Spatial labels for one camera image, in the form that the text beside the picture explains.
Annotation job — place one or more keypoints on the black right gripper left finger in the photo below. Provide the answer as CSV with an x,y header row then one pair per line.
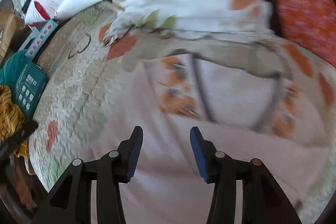
x,y
69,201

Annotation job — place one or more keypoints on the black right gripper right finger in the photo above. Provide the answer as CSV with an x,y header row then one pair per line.
x,y
264,201

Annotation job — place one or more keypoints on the pale pink floral cardigan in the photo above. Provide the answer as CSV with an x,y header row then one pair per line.
x,y
245,116

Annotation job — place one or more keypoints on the yellow striped garment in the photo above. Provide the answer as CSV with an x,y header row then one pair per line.
x,y
12,118

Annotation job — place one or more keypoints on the quilted patterned bedspread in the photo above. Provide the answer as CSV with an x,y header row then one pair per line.
x,y
88,75

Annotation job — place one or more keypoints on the teal packaged box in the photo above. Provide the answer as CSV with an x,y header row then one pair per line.
x,y
26,81

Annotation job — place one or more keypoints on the light blue patterned strip box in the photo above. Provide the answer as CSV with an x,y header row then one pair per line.
x,y
46,31

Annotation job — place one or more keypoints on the red floral blanket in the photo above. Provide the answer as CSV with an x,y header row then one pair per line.
x,y
310,24

